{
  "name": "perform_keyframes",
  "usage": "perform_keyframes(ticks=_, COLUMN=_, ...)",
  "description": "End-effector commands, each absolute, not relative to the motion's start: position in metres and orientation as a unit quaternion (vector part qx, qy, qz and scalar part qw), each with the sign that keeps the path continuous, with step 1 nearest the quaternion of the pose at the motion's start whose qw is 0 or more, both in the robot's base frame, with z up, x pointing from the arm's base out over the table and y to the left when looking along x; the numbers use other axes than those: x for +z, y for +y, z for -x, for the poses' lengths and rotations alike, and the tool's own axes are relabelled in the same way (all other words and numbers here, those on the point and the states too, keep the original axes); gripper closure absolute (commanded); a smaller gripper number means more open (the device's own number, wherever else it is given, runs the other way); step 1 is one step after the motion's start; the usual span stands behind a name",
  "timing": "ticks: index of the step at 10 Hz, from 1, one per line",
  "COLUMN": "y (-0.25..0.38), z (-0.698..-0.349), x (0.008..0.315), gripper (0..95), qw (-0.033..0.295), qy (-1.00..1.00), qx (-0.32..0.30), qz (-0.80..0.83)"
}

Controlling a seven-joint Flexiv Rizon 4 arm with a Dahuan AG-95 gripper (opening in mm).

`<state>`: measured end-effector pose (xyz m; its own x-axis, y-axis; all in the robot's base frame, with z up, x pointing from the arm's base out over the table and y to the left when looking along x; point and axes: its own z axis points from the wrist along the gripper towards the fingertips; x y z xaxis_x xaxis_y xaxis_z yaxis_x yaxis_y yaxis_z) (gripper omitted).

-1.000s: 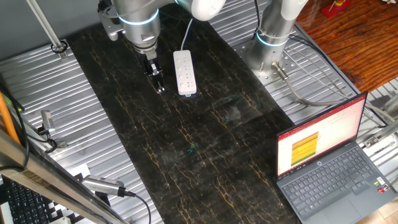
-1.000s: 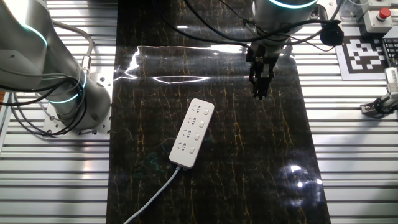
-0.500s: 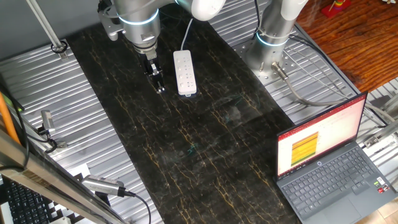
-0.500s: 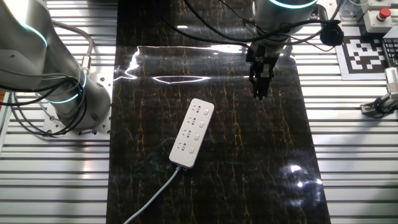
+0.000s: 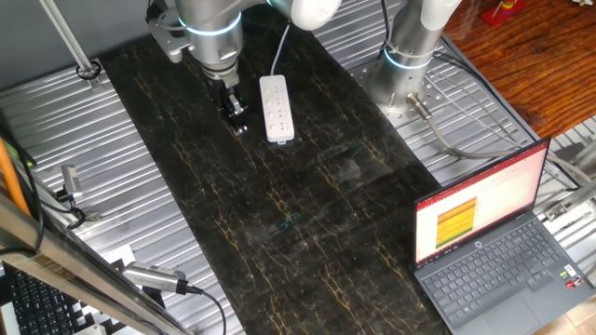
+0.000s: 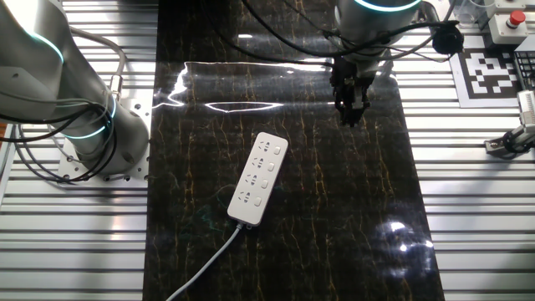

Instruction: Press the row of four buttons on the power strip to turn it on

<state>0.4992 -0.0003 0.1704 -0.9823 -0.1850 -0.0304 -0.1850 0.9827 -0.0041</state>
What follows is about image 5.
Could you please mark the metal frame bar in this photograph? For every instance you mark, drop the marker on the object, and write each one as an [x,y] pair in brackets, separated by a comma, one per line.
[70,274]

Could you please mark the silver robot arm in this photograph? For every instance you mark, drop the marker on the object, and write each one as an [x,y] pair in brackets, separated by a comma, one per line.
[405,70]

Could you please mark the black marble pattern mat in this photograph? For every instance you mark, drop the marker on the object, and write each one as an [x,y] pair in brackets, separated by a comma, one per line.
[302,232]

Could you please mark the metal pole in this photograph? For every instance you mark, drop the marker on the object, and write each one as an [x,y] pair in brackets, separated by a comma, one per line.
[65,35]

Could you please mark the red stacking toy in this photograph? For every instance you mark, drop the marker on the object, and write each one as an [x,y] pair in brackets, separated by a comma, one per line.
[503,11]

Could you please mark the small grey camera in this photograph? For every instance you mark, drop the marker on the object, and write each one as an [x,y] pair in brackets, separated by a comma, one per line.
[72,179]

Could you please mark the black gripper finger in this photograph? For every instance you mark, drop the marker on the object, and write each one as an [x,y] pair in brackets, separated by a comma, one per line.
[239,126]
[235,105]

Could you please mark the grey open laptop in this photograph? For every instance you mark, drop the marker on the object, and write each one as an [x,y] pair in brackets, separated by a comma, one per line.
[489,279]

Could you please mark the orange pole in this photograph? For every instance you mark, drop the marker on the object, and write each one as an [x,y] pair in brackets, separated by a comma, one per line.
[11,177]

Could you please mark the white power strip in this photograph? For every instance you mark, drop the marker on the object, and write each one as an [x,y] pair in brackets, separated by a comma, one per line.
[277,109]

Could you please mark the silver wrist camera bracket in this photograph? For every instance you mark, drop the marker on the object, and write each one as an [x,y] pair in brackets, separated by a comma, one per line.
[170,44]

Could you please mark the silver depth camera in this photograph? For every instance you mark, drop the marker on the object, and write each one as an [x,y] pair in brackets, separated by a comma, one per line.
[153,277]

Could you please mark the small metal foot bracket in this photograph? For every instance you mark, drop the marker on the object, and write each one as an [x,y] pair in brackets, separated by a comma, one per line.
[92,216]

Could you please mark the aluminium profile bar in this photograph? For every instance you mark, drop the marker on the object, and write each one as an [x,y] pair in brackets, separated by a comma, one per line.
[570,200]

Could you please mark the black keyboard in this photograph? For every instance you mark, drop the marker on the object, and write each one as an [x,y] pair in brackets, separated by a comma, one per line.
[39,304]

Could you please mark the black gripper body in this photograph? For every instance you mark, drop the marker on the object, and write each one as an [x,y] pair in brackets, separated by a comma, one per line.
[222,90]

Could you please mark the black white marker sheet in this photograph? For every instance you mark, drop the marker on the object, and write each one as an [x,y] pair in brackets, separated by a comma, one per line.
[116,256]

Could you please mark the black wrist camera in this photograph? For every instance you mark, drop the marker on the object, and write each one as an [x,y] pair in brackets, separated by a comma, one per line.
[156,11]

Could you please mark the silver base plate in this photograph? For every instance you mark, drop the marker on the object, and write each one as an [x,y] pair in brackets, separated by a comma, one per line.
[433,97]

